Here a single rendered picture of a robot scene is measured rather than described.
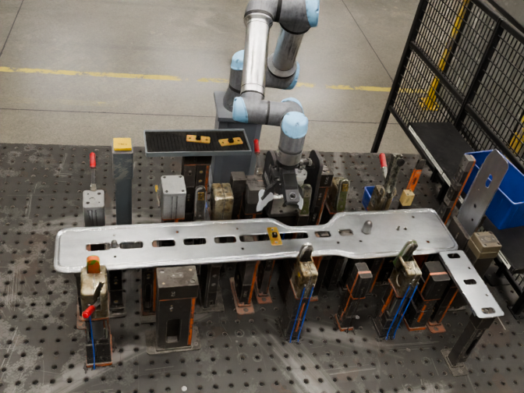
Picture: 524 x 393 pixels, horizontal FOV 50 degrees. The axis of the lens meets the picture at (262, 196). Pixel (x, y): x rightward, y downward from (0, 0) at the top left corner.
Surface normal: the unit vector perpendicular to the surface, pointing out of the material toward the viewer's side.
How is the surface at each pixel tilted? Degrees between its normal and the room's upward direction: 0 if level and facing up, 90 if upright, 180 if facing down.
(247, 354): 0
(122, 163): 90
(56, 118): 0
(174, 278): 0
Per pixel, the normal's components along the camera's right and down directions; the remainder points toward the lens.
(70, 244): 0.14, -0.76
